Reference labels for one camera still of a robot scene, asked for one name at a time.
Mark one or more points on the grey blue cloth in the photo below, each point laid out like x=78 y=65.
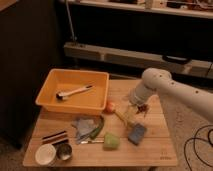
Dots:
x=84 y=127

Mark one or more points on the white handled dish brush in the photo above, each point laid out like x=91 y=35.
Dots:
x=66 y=94

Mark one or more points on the metal vertical pole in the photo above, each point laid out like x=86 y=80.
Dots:
x=73 y=37

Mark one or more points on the dark chopstick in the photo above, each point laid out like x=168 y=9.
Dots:
x=55 y=141
x=53 y=135

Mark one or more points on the small orange apple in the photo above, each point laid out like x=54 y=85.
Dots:
x=110 y=107

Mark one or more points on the grey metal shelf rail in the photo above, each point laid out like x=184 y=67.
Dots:
x=137 y=59

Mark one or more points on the green plastic cup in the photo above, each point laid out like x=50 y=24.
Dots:
x=111 y=141

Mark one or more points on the metal cup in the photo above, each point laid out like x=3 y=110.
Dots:
x=64 y=152

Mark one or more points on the blue sponge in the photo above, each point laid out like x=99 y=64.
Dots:
x=136 y=134

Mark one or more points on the small metal knife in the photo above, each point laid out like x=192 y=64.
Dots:
x=92 y=142

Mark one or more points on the dark grape bunch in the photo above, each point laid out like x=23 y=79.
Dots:
x=139 y=110

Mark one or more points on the dark chopstick upper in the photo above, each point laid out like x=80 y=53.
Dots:
x=53 y=135

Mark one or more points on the white bowl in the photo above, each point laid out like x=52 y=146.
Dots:
x=45 y=155

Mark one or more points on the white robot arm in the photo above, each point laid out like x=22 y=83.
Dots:
x=158 y=80

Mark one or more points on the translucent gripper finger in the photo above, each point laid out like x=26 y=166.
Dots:
x=131 y=110
x=145 y=109

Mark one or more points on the yellow plastic tray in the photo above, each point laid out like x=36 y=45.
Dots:
x=91 y=102

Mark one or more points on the dark chopstick lower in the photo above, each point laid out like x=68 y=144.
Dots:
x=55 y=141

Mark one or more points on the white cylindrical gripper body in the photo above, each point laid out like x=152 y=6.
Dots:
x=140 y=94

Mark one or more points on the green cucumber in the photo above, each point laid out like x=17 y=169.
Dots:
x=97 y=130

